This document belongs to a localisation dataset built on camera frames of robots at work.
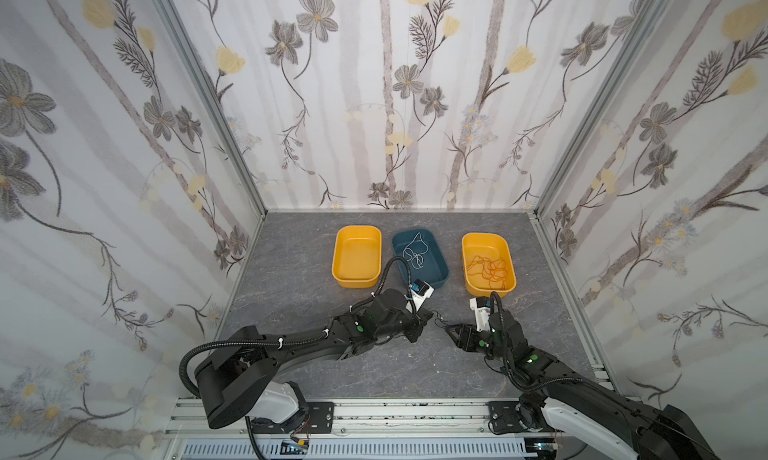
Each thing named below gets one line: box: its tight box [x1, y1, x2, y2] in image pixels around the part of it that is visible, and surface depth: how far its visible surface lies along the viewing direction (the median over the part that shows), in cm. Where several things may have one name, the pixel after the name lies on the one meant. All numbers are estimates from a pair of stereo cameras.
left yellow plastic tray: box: [331, 225, 382, 289], surface depth 107 cm
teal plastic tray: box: [392, 228, 449, 287], surface depth 107 cm
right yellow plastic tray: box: [461, 232, 517, 298], surface depth 104 cm
